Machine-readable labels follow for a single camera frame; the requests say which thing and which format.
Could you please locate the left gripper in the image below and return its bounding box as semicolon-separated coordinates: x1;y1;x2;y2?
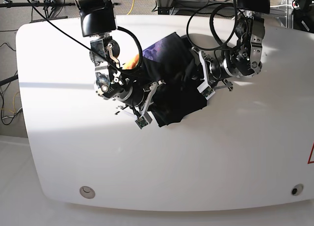
190;46;233;91

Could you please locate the black T-shirt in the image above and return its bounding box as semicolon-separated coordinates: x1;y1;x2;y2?
136;32;207;127

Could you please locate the table grommet cap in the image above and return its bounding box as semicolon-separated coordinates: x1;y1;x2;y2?
79;186;96;199
291;184;304;196

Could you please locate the floor cables left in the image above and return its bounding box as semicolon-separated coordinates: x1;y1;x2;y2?
0;42;22;125

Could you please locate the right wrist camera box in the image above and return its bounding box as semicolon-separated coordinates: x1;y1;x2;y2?
135;113;152;129

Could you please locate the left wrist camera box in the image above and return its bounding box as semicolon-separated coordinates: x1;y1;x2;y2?
197;82;215;100

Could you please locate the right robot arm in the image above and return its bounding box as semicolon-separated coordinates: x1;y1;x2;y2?
75;0;166;119

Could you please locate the aluminium frame base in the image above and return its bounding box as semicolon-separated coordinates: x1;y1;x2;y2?
152;0;294;28

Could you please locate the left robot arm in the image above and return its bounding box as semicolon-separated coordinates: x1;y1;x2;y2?
186;0;270;91

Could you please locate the left table grommet cap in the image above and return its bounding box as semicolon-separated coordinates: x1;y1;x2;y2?
79;186;96;199

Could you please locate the red triangle warning sticker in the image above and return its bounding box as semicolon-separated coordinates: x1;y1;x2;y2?
308;144;314;164

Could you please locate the right table grommet cap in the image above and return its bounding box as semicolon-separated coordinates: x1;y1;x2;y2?
291;184;304;196

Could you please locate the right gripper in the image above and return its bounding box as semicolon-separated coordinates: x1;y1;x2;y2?
114;80;165;119

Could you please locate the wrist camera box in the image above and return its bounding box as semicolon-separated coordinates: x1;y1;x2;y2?
197;82;215;100
135;113;152;129

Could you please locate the black tripod stand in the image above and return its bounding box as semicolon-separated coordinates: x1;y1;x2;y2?
0;0;75;22

